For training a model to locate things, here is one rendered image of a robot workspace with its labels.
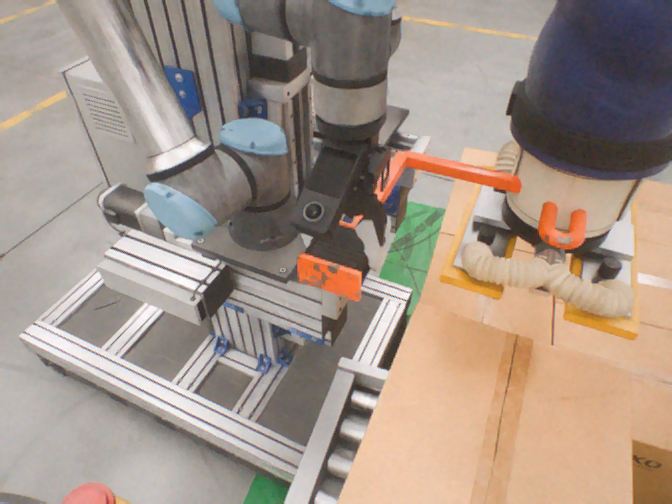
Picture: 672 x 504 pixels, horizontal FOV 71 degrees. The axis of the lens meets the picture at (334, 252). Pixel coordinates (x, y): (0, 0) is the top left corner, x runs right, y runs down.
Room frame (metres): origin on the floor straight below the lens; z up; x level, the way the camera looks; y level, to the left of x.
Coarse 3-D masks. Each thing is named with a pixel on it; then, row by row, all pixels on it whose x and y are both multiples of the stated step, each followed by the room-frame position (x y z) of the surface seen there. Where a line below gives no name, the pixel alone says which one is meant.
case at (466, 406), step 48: (432, 336) 0.53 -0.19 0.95; (480, 336) 0.53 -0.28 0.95; (384, 384) 0.43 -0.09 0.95; (432, 384) 0.43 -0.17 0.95; (480, 384) 0.43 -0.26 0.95; (528, 384) 0.43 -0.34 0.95; (576, 384) 0.43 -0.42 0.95; (624, 384) 0.43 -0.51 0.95; (384, 432) 0.34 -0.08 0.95; (432, 432) 0.34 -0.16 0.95; (480, 432) 0.34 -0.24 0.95; (528, 432) 0.34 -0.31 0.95; (576, 432) 0.34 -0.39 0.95; (624, 432) 0.34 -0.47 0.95; (384, 480) 0.27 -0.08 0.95; (432, 480) 0.27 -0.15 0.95; (480, 480) 0.27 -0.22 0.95; (528, 480) 0.27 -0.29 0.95; (576, 480) 0.27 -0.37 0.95; (624, 480) 0.27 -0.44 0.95
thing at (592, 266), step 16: (576, 256) 0.55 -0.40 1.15; (592, 256) 0.54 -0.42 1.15; (608, 256) 0.54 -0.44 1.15; (576, 272) 0.51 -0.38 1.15; (592, 272) 0.51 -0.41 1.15; (608, 272) 0.49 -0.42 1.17; (624, 272) 0.51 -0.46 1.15; (576, 320) 0.43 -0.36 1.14; (592, 320) 0.42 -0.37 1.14; (608, 320) 0.42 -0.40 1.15; (624, 320) 0.42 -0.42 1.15; (624, 336) 0.40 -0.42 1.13
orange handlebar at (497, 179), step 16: (400, 160) 0.65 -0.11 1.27; (416, 160) 0.65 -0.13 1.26; (432, 160) 0.65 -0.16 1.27; (448, 160) 0.65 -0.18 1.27; (448, 176) 0.63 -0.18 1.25; (464, 176) 0.62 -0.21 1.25; (480, 176) 0.61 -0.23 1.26; (496, 176) 0.61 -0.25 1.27; (384, 192) 0.57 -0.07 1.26; (544, 208) 0.53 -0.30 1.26; (544, 224) 0.49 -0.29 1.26; (576, 224) 0.49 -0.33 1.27; (544, 240) 0.47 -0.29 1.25; (560, 240) 0.46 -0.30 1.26; (576, 240) 0.46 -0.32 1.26
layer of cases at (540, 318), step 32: (480, 160) 1.73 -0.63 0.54; (640, 192) 1.50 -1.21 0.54; (448, 224) 1.31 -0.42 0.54; (640, 224) 1.31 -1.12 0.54; (512, 256) 1.15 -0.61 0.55; (640, 256) 1.15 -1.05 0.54; (448, 288) 1.00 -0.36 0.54; (512, 288) 1.00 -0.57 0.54; (640, 288) 1.00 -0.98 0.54; (480, 320) 0.87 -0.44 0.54; (512, 320) 0.87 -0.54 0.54; (544, 320) 0.87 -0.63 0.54; (640, 320) 0.87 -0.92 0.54; (576, 352) 0.76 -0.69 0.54; (608, 352) 0.76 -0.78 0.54; (640, 352) 0.76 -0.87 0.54; (640, 384) 0.66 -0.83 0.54; (640, 416) 0.57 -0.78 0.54; (640, 448) 0.50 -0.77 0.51; (640, 480) 0.48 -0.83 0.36
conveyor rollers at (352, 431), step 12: (360, 396) 0.62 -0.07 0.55; (372, 396) 0.62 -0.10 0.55; (360, 408) 0.60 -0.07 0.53; (372, 408) 0.59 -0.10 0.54; (348, 420) 0.56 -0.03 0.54; (348, 432) 0.53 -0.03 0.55; (360, 432) 0.52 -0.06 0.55; (336, 456) 0.47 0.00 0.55; (336, 468) 0.44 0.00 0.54; (348, 468) 0.44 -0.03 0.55; (324, 492) 0.39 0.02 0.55
